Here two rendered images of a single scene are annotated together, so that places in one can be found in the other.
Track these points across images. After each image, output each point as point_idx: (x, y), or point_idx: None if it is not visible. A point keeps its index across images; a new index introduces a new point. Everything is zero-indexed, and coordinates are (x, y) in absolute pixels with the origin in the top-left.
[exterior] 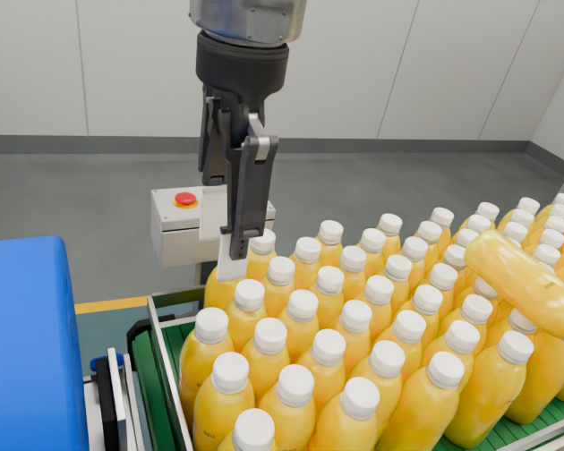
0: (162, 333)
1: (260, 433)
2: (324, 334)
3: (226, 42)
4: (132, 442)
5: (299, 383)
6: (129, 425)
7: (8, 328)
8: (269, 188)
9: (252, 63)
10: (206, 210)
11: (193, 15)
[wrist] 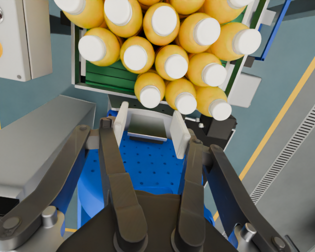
0: (90, 74)
1: (226, 111)
2: (201, 31)
3: None
4: (150, 113)
5: (219, 76)
6: (143, 112)
7: None
8: (242, 184)
9: None
10: (122, 134)
11: None
